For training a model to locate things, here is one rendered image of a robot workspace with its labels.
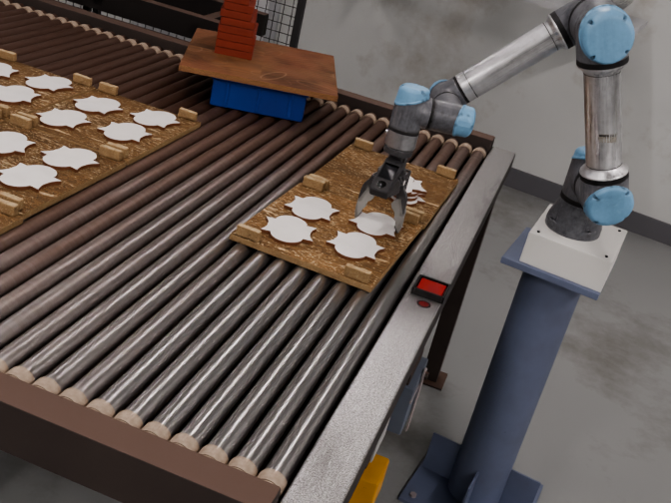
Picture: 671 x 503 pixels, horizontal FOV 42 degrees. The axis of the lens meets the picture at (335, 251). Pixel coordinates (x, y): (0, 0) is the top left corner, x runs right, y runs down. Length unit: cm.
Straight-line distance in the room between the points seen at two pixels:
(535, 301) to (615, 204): 41
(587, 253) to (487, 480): 83
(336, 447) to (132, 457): 34
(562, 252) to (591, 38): 60
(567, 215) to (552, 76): 305
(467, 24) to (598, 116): 339
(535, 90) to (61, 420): 439
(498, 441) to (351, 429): 125
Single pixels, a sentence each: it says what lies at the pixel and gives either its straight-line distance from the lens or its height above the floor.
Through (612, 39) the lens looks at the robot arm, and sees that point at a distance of 205.
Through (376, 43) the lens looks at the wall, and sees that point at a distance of 569.
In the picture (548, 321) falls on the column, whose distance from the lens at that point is 249.
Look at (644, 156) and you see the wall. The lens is 538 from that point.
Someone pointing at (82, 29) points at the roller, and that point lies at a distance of 347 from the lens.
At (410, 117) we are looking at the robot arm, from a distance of 207.
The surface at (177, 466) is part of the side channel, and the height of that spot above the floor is 95.
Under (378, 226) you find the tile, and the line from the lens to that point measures 216.
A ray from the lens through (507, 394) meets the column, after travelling 261.
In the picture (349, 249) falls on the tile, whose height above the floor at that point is 95.
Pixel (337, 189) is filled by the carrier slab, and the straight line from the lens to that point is 234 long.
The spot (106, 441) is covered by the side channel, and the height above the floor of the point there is 95.
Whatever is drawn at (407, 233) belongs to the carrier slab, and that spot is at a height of 94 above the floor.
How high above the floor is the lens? 182
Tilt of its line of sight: 26 degrees down
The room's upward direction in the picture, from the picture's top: 14 degrees clockwise
